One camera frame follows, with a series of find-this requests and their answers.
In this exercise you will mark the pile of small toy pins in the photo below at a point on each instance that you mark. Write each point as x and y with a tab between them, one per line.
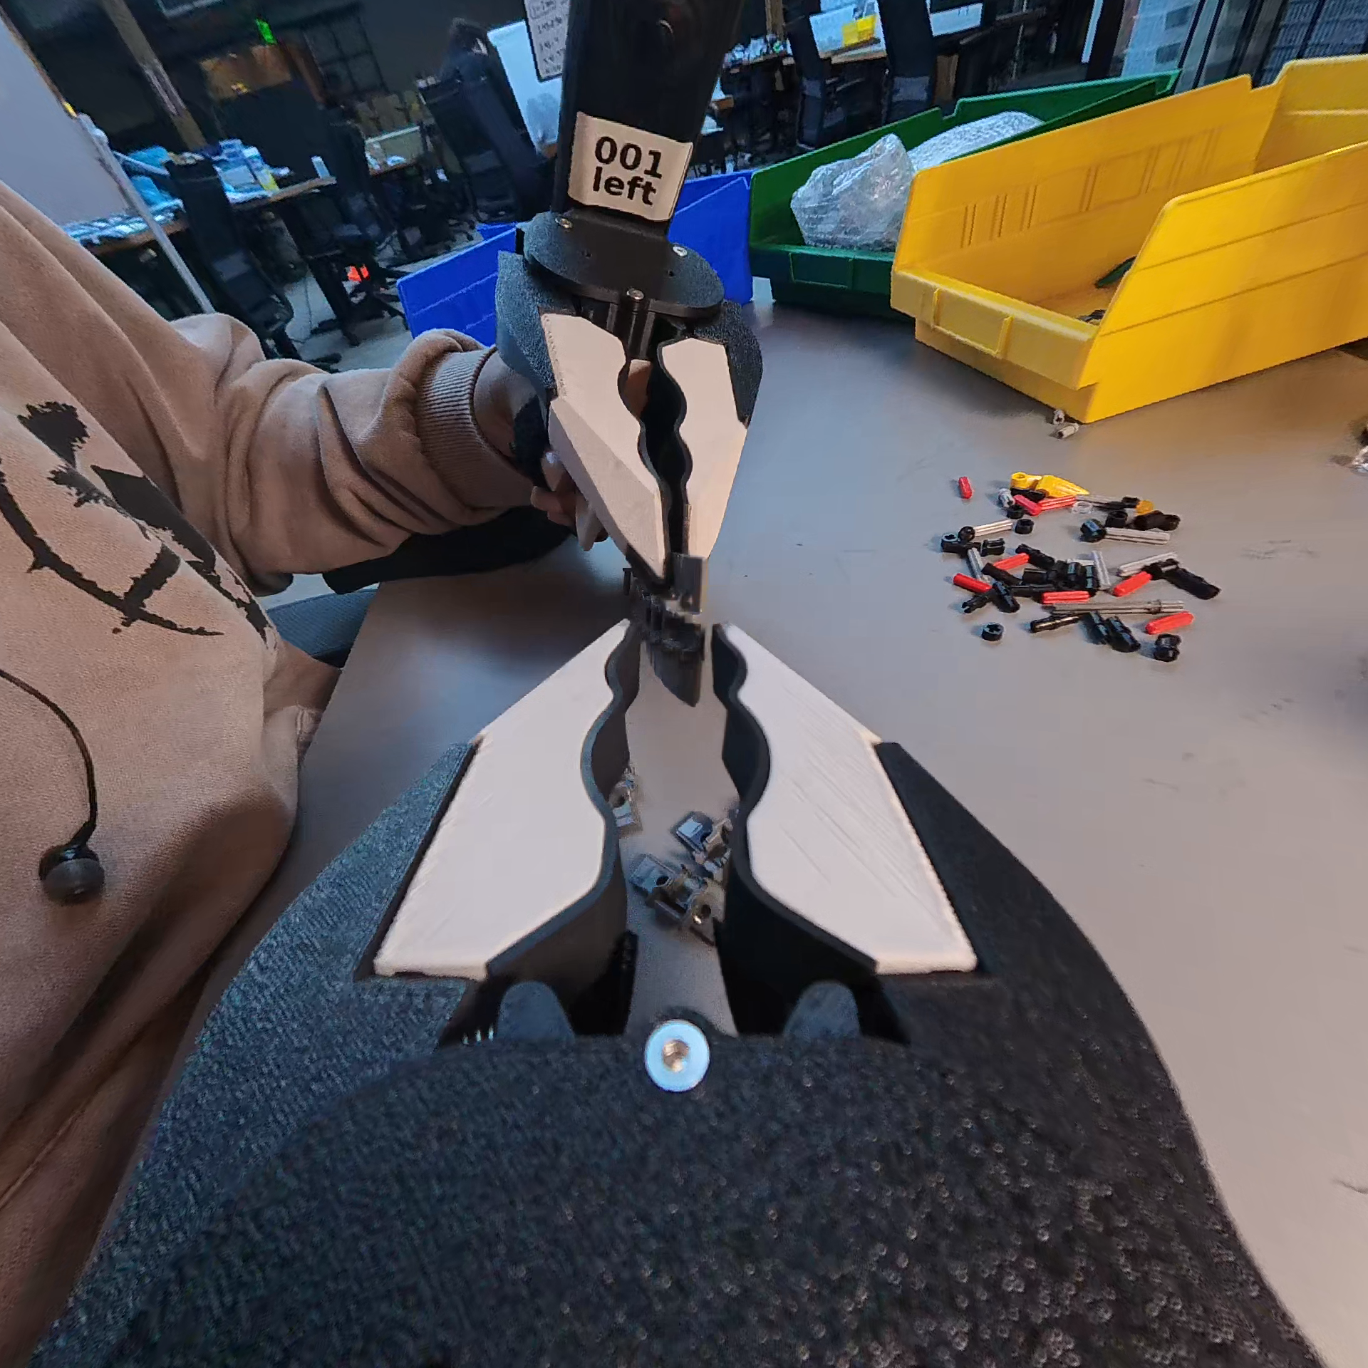
1068	582

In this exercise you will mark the whiteboard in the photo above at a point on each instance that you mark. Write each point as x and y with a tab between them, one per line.
54	140

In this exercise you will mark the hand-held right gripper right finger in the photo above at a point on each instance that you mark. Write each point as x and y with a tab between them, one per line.
855	855

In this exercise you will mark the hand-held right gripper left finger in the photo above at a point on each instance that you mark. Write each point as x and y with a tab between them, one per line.
503	844

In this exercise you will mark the yellow plastic bin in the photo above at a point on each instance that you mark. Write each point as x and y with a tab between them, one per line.
1027	213

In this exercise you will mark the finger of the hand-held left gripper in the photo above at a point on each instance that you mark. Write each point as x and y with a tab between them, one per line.
716	428
600	438

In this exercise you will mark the teal brick separator tool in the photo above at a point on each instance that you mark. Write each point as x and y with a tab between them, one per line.
1116	273

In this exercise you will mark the small grey toy pins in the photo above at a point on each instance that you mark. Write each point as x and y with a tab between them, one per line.
1064	425

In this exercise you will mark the cluttered work table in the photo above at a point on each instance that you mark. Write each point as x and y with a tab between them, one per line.
267	181

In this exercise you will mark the blue plastic bin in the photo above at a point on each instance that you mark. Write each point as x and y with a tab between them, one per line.
449	288
716	224

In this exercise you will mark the person's left hand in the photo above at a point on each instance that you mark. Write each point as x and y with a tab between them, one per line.
494	391

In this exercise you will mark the beige printed hoodie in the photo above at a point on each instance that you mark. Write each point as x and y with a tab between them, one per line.
108	801

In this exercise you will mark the black chair armrest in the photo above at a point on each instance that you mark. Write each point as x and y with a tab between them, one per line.
449	550

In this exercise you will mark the grey desk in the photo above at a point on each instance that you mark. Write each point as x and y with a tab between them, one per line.
1068	801

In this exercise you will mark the clear plastic bag bundle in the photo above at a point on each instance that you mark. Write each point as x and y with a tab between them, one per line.
855	192

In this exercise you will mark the heap of track links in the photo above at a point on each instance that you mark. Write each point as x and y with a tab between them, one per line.
669	881

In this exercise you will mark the person's left forearm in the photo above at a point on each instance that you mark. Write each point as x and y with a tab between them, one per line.
353	449

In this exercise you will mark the grey chair seat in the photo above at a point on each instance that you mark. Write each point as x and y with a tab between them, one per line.
321	625

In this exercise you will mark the green crate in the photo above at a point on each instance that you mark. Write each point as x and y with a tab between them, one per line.
813	273

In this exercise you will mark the black office chair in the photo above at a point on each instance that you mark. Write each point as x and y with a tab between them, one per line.
230	256

